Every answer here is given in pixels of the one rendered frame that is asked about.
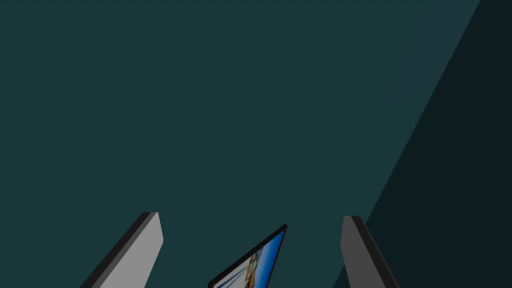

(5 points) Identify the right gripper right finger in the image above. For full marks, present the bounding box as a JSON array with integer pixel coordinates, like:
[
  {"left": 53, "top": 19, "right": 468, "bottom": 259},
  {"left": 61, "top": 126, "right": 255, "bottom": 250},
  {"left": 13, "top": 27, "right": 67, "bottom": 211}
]
[{"left": 340, "top": 215, "right": 400, "bottom": 288}]

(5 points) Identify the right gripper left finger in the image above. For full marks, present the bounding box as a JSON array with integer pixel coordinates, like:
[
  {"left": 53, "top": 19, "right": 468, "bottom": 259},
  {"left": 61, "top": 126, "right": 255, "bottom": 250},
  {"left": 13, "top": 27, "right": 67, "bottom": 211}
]
[{"left": 79, "top": 211, "right": 165, "bottom": 288}]

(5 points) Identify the black framed wall picture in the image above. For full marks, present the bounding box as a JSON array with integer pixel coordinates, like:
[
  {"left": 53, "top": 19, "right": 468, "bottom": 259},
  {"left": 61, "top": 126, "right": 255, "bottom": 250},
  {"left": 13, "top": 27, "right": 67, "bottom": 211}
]
[{"left": 207, "top": 223, "right": 289, "bottom": 288}]

